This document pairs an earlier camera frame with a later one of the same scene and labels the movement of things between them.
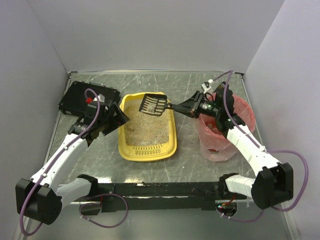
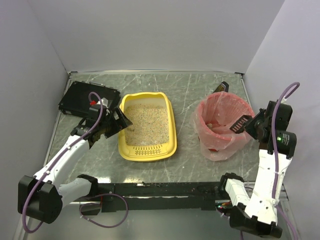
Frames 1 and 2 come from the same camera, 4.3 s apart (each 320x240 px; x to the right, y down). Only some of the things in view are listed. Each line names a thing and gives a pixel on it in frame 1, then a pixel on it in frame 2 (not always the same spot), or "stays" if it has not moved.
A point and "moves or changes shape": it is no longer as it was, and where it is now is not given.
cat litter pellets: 144,128 stays
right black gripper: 195,105 -> 253,124
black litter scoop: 154,104 moves or changes shape
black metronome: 220,89 stays
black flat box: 80,93 stays
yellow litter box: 146,137 stays
